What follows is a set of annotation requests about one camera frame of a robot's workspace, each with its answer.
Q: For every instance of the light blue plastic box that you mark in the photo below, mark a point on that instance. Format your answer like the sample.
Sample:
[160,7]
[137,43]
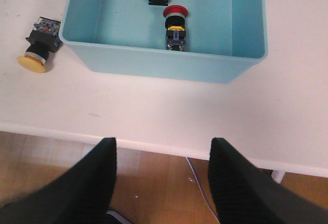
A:
[224,38]

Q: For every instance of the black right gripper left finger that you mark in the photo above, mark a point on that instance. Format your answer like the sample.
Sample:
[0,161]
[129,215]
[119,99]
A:
[81,195]

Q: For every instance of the red push button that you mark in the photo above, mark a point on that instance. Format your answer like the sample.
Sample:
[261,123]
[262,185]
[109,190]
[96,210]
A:
[175,25]

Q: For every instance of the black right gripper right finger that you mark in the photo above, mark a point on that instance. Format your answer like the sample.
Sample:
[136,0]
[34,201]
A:
[242,193]

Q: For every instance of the white table leg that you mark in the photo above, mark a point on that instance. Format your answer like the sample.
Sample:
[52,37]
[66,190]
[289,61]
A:
[277,176]

